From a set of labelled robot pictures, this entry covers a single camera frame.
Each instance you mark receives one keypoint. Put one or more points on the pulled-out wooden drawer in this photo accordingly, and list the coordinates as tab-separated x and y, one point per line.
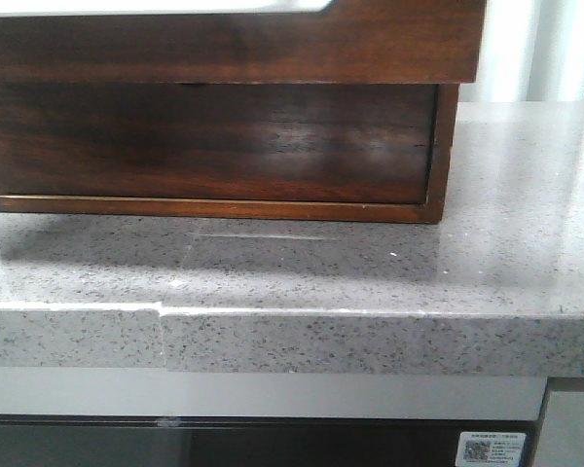
348	42

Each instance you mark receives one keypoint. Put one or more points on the dark wooden drawer cabinet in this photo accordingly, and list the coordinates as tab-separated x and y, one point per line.
367	153

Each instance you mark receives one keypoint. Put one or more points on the white QR code label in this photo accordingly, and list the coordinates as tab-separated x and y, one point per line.
494	449

